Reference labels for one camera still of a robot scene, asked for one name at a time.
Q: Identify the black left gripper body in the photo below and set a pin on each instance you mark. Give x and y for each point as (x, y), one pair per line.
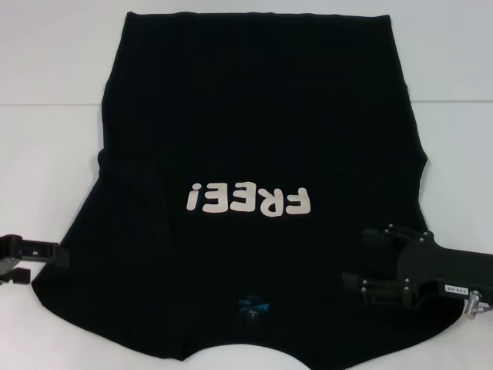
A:
(11, 250)

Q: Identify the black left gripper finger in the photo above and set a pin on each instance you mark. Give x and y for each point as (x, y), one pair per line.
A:
(17, 276)
(50, 256)

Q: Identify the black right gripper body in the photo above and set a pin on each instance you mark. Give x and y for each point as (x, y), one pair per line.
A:
(423, 266)

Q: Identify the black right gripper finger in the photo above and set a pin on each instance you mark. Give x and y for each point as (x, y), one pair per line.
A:
(381, 293)
(375, 237)

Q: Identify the black t-shirt with FREE print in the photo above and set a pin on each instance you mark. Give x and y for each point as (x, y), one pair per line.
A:
(262, 115)

